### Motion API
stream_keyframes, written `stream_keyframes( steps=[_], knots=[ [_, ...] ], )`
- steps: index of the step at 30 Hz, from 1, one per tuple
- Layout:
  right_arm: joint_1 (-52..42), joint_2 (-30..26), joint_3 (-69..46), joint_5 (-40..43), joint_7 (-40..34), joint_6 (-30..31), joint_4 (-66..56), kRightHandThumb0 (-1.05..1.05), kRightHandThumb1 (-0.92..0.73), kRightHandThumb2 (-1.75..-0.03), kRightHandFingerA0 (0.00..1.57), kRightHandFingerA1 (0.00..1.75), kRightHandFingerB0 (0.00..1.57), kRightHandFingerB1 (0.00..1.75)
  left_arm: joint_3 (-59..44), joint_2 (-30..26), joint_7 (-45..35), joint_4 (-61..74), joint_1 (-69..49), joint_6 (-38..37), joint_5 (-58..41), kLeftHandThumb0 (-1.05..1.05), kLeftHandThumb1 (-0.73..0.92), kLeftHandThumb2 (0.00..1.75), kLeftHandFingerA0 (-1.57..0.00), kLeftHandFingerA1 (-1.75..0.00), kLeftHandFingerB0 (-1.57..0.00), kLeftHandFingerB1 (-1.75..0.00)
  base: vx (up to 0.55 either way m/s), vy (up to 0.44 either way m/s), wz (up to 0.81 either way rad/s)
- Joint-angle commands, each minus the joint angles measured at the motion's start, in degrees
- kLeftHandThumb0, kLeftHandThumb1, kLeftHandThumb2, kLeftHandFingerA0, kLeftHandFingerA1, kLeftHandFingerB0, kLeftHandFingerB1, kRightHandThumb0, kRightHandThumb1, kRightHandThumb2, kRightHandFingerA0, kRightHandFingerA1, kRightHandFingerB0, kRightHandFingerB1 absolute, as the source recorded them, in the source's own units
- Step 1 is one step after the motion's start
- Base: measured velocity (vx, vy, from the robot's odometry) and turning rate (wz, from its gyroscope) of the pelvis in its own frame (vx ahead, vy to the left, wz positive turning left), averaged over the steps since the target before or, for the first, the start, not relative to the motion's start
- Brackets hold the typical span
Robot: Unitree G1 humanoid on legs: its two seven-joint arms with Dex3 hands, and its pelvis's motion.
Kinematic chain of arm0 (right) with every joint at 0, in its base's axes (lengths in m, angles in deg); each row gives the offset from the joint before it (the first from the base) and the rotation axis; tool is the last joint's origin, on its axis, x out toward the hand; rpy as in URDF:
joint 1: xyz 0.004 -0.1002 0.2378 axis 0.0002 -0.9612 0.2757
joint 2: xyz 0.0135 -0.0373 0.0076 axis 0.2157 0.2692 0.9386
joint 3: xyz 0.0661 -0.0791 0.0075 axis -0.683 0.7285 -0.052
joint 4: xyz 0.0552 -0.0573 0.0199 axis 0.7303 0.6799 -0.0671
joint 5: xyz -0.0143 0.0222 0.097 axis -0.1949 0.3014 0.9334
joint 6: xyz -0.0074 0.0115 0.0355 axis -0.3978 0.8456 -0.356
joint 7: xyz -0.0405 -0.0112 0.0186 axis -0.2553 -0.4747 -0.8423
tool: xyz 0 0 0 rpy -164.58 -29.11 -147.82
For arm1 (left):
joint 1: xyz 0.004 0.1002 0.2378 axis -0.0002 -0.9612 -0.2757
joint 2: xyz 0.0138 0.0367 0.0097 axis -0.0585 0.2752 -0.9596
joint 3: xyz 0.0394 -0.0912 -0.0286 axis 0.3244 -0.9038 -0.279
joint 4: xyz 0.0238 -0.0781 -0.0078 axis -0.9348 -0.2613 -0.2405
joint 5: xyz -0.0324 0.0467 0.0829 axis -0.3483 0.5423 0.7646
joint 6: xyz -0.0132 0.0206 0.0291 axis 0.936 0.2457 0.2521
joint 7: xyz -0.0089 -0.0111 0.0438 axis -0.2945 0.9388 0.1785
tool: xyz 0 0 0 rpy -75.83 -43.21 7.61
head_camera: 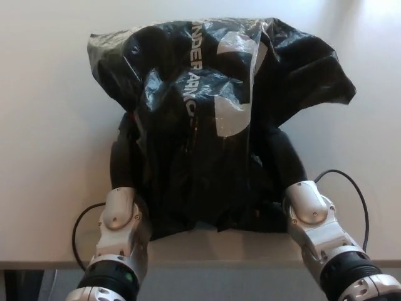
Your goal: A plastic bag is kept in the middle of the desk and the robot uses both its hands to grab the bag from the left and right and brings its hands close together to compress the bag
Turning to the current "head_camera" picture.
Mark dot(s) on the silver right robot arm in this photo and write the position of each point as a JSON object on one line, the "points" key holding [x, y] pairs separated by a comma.
{"points": [[313, 207]]}

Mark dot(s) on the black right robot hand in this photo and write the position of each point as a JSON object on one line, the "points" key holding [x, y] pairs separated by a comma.
{"points": [[285, 156]]}

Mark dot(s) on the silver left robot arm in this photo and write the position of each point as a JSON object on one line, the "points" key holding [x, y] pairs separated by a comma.
{"points": [[119, 213]]}

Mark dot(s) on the dark object under desk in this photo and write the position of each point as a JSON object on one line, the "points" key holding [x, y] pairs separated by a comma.
{"points": [[18, 287]]}

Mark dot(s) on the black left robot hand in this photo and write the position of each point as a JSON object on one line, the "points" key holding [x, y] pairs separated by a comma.
{"points": [[125, 160]]}

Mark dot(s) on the black plastic bag white logo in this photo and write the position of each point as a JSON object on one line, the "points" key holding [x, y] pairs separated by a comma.
{"points": [[200, 163]]}

